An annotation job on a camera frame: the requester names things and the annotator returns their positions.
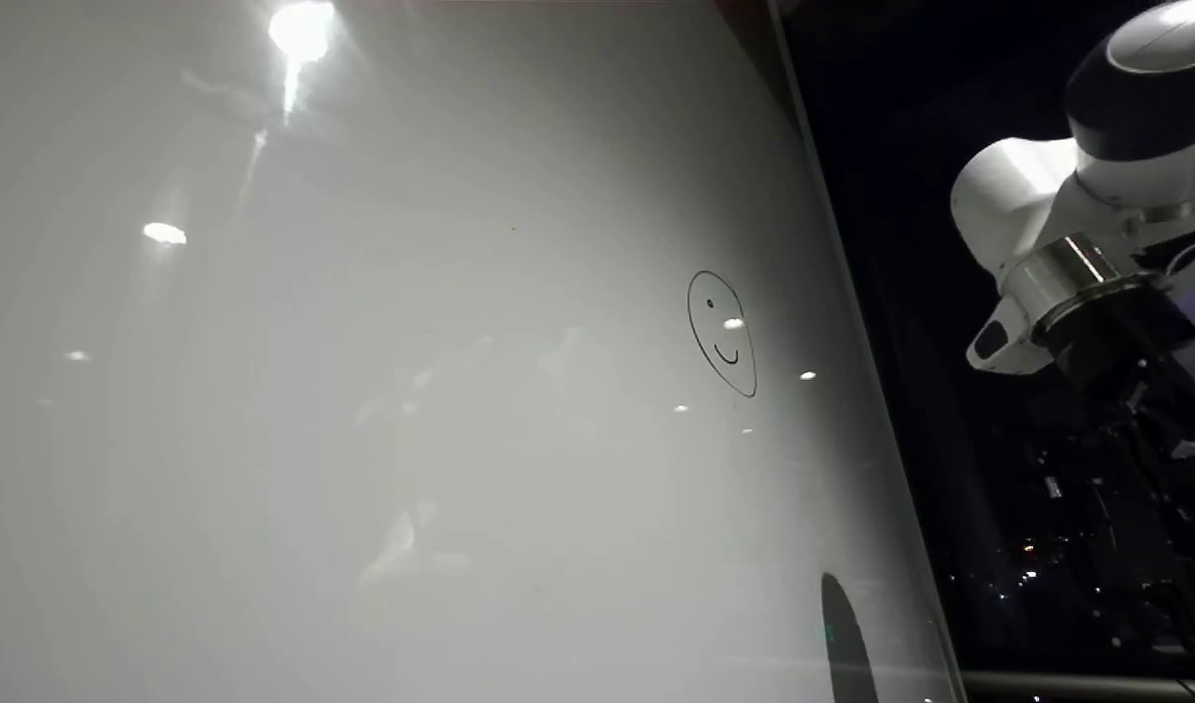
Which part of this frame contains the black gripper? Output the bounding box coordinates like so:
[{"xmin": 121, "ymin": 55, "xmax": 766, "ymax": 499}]
[{"xmin": 1038, "ymin": 275, "xmax": 1195, "ymax": 439}]

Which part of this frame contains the black smiley face drawing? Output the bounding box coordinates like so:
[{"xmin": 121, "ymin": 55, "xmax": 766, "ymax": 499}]
[{"xmin": 682, "ymin": 266, "xmax": 763, "ymax": 402}]

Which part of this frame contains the large white whiteboard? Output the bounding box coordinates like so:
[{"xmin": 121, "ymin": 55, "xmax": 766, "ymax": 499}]
[{"xmin": 0, "ymin": 0, "xmax": 971, "ymax": 703}]

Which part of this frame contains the grey metal rail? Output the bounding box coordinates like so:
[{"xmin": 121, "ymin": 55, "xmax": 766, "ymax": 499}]
[{"xmin": 962, "ymin": 667, "xmax": 1195, "ymax": 703}]

